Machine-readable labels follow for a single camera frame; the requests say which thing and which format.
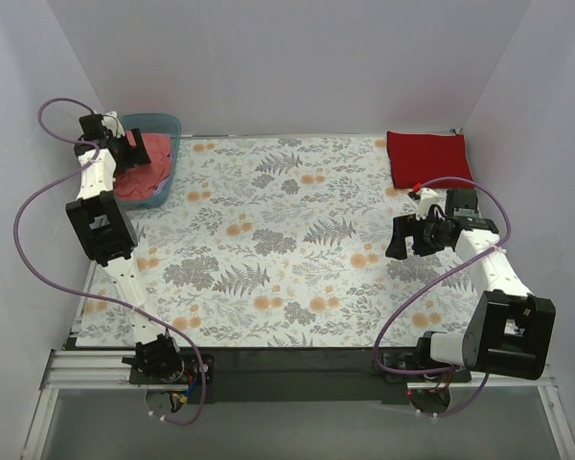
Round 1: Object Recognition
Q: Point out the salmon pink t shirt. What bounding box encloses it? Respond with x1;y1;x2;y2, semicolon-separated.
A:
113;133;172;201

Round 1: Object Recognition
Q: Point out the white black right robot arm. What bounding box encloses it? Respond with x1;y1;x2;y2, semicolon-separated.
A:
385;186;556;381

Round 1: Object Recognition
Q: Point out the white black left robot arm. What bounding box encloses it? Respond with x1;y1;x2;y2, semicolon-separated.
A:
66;112;185;383

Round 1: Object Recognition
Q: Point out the lilac t shirt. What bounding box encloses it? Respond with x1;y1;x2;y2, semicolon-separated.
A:
151;137;180;198

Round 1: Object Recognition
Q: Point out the teal plastic basket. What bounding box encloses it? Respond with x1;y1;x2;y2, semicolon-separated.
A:
114;113;181;210

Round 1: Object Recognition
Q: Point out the folded red t shirt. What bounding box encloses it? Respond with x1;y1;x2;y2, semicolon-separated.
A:
386;131;472;189

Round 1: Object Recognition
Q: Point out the floral patterned table mat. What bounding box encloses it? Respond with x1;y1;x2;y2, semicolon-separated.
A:
75;133;509;350

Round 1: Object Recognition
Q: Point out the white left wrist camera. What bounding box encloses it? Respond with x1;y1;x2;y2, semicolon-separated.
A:
102;112;126;138

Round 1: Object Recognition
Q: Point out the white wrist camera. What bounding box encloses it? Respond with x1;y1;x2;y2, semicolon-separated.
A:
102;112;126;138
409;184;442;220

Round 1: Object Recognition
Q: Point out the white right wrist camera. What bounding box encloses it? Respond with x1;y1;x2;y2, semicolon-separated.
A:
409;184;442;220

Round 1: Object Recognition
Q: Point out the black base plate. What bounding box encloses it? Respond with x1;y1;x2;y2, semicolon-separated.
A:
122;347;447;404

